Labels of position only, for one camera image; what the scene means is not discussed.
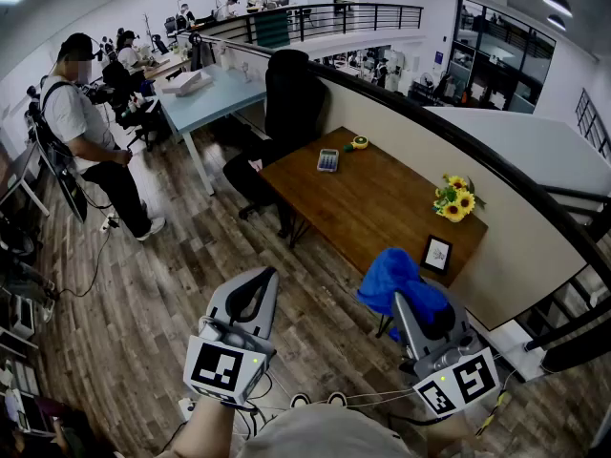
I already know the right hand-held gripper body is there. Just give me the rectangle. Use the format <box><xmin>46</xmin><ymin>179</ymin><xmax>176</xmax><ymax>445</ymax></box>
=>
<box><xmin>405</xmin><ymin>326</ymin><xmax>500</xmax><ymax>419</ymax></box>

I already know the blue cloth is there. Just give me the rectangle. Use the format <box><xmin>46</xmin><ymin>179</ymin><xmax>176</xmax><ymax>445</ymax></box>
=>
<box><xmin>356</xmin><ymin>247</ymin><xmax>454</xmax><ymax>343</ymax></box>

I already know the sunflower bouquet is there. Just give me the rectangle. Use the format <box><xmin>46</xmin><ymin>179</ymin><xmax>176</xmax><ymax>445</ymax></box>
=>
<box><xmin>432</xmin><ymin>173</ymin><xmax>487</xmax><ymax>223</ymax></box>

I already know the black stair railing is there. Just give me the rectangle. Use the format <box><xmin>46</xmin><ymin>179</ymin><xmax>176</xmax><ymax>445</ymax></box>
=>
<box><xmin>524</xmin><ymin>183</ymin><xmax>611</xmax><ymax>376</ymax></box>

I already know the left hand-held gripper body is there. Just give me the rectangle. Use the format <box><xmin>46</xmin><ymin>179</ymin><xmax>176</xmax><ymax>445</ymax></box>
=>
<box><xmin>183</xmin><ymin>316</ymin><xmax>278</xmax><ymax>407</ymax></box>

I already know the black office chair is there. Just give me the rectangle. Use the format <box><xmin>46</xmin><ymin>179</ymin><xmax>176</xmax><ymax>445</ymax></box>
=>
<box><xmin>102</xmin><ymin>59</ymin><xmax>163</xmax><ymax>152</ymax></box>
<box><xmin>222</xmin><ymin>49</ymin><xmax>330</xmax><ymax>238</ymax></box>

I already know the person's right forearm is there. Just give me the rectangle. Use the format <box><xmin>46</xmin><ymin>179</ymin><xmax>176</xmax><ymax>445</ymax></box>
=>
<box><xmin>424</xmin><ymin>411</ymin><xmax>483</xmax><ymax>458</ymax></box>

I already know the grey calculator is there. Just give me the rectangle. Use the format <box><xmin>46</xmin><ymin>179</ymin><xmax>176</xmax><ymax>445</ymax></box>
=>
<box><xmin>316</xmin><ymin>148</ymin><xmax>340</xmax><ymax>174</ymax></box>

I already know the black balcony railing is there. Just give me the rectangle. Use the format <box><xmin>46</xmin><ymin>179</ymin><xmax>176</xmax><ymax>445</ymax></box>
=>
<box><xmin>198</xmin><ymin>2</ymin><xmax>425</xmax><ymax>47</ymax></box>

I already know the light blue desk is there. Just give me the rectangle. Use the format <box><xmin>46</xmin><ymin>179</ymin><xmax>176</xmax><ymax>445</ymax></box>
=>
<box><xmin>155</xmin><ymin>63</ymin><xmax>268</xmax><ymax>198</ymax></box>

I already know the person's beige shirt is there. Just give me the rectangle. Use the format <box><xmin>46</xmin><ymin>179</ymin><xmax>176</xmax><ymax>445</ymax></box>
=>
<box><xmin>236</xmin><ymin>404</ymin><xmax>414</xmax><ymax>458</ymax></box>

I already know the person's left forearm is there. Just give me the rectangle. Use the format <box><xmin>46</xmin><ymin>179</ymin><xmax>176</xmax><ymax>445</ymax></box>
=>
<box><xmin>155</xmin><ymin>395</ymin><xmax>239</xmax><ymax>458</ymax></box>

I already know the black picture frame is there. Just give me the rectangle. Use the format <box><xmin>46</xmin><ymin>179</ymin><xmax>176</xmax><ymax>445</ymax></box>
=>
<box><xmin>419</xmin><ymin>234</ymin><xmax>453</xmax><ymax>276</ymax></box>

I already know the green banner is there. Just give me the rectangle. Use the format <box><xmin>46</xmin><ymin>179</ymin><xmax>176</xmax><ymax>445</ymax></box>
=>
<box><xmin>252</xmin><ymin>10</ymin><xmax>291</xmax><ymax>50</ymax></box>

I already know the white flat box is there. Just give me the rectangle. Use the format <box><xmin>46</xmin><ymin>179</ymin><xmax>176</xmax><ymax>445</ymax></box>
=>
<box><xmin>160</xmin><ymin>69</ymin><xmax>215</xmax><ymax>97</ymax></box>

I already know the yellow black striped cable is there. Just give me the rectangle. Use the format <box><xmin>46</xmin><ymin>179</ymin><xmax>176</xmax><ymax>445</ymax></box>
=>
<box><xmin>475</xmin><ymin>391</ymin><xmax>508</xmax><ymax>438</ymax></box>

